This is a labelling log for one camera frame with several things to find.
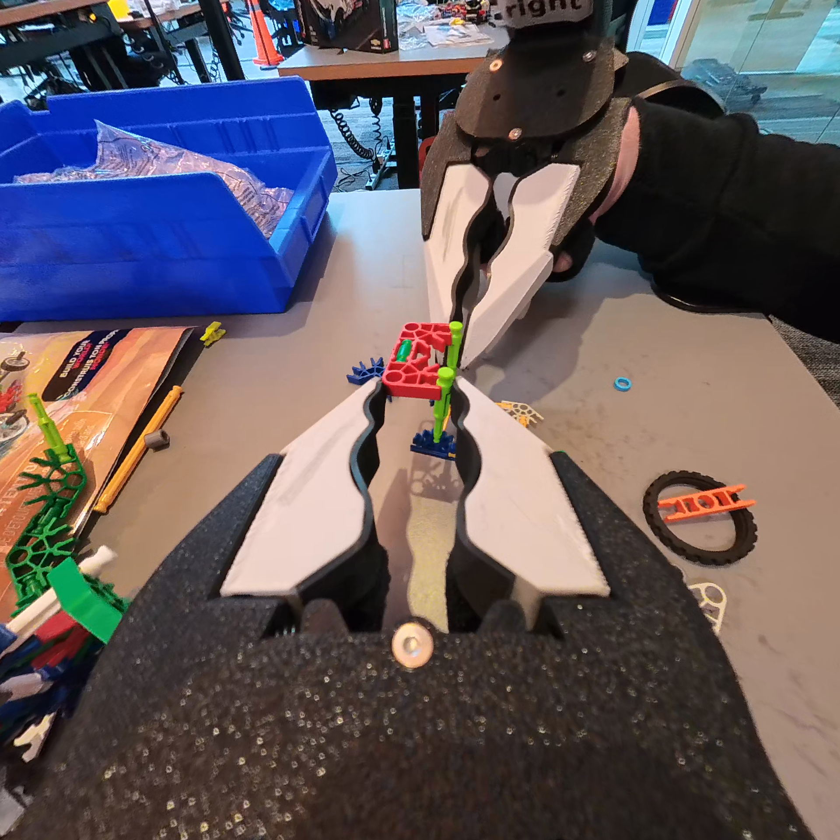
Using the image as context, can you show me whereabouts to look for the black coiled cable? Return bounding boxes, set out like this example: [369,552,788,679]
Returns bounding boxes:
[331,108,370,160]

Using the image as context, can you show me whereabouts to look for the person's right forearm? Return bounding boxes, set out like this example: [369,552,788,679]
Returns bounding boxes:
[594,52,840,342]

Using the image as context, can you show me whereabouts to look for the orange ladder-shaped toy piece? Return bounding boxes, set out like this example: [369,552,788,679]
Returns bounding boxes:
[658,484,756,522]

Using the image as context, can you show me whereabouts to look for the black treaded toy tyre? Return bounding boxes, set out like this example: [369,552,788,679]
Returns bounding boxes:
[643,470,757,567]

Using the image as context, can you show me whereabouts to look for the green connector chain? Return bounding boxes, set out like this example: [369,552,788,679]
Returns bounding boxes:
[5,446,88,605]

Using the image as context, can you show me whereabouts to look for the blue plastic bin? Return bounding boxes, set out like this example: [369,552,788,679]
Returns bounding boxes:
[0,75,339,322]

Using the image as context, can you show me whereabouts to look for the black cardboard box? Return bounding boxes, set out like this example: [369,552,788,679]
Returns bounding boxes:
[295,0,400,53]

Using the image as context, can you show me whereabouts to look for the long yellow toy rod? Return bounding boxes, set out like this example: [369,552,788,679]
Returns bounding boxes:
[94,386,185,514]

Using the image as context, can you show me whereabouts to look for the multicoloured toy model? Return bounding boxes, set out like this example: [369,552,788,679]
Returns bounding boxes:
[0,548,132,762]

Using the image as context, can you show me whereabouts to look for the clear plastic bag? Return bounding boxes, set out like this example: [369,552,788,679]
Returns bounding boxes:
[13,120,294,240]

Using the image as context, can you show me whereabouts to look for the person's right hand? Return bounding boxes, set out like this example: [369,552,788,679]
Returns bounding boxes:
[548,101,647,284]

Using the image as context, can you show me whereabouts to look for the red blue lime toy assembly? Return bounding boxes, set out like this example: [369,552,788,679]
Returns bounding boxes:
[346,320,468,460]

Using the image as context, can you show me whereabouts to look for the clear plastic wrappers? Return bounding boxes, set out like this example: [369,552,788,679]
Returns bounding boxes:
[397,18,494,51]

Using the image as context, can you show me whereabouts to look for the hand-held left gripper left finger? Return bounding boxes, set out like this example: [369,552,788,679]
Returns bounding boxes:
[221,379,388,618]

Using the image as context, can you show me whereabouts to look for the cream fan-shaped connector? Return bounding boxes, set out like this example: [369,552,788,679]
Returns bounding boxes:
[682,581,728,634]

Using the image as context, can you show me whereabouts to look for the instruction booklet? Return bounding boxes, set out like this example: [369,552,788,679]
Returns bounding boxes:
[0,326,198,624]

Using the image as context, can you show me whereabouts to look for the lime toy rod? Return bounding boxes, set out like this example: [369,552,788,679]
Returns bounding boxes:
[28,392,70,460]

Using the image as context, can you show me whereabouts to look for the orange traffic cone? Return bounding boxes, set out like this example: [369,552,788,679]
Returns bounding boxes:
[251,0,284,67]

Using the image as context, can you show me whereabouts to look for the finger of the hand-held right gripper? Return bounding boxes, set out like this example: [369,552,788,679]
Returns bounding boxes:
[461,163,582,368]
[423,161,494,328]

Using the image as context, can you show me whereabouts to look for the wooden desk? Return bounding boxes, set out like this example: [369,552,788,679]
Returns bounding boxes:
[277,29,514,83]

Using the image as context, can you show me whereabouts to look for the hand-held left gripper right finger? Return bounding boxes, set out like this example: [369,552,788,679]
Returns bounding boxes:
[448,381,611,618]

